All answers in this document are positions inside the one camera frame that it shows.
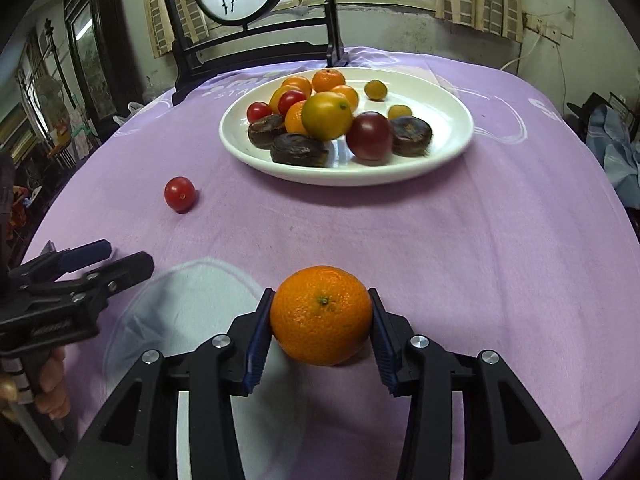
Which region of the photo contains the person's left hand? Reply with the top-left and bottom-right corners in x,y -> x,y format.
35,347 -> 72,421

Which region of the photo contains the white wall socket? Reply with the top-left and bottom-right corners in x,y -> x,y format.
522,12 -> 576,41

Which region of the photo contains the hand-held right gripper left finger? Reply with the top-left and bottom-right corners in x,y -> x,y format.
59,287 -> 277,480

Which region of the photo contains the small orange mandarin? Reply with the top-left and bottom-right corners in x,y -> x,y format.
284,100 -> 311,137

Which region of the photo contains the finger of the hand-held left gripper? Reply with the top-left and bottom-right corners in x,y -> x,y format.
22,251 -> 155,312
7,239 -> 114,287

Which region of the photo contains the bumpy orange mandarin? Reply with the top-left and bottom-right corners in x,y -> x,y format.
311,68 -> 346,94

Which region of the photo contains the dark red plum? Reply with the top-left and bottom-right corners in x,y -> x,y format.
346,112 -> 393,162

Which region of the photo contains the purple tablecloth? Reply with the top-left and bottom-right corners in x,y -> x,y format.
22,45 -> 640,480

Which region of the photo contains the pile of blue clothes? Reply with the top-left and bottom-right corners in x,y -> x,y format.
587,105 -> 640,211

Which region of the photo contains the dark wooden cabinet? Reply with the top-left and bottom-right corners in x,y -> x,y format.
62,0 -> 151,121

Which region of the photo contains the white oval plate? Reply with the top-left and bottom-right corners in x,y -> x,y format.
218,66 -> 474,187

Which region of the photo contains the large orange mandarin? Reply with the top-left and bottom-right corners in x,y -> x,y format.
270,265 -> 374,367

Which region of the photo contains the large dark water chestnut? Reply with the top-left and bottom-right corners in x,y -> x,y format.
270,133 -> 331,167

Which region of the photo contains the small smooth orange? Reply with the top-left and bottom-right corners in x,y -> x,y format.
330,84 -> 360,113
270,75 -> 313,111

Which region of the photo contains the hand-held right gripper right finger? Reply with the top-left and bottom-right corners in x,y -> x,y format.
367,287 -> 583,480

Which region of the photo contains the white power cable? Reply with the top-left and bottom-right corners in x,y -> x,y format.
500,32 -> 543,73

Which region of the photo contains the yellow-green lemon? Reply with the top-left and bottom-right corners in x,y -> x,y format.
301,91 -> 354,141

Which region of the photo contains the white plastic bag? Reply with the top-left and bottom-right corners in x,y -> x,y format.
112,101 -> 146,128

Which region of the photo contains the white standing fan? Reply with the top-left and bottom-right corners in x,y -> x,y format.
30,77 -> 66,121

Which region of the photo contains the small dark water chestnut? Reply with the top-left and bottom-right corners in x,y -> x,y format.
248,114 -> 287,150

